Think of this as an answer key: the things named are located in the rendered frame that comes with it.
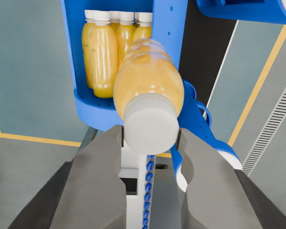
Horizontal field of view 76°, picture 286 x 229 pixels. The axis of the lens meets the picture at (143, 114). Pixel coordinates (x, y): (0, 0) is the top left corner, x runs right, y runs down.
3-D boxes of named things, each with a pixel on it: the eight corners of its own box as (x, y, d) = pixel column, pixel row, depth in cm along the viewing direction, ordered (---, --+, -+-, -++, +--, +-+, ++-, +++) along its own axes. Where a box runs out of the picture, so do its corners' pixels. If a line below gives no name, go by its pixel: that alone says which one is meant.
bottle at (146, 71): (117, 47, 29) (86, 97, 13) (159, 29, 28) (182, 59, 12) (134, 87, 32) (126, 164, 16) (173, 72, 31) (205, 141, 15)
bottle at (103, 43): (105, 87, 56) (101, 18, 47) (123, 92, 53) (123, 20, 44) (88, 94, 51) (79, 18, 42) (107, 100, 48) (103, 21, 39)
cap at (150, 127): (115, 106, 14) (112, 119, 12) (165, 88, 13) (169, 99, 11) (136, 144, 15) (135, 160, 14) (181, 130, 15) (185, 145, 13)
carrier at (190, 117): (177, 115, 166) (201, 92, 154) (205, 203, 89) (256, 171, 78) (153, 96, 157) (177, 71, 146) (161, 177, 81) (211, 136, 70)
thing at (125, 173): (119, 171, 93) (114, 198, 79) (119, 165, 91) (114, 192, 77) (138, 171, 93) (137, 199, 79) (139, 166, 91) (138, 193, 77)
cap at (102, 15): (101, 20, 45) (101, 12, 45) (113, 21, 44) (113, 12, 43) (90, 20, 43) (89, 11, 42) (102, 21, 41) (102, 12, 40)
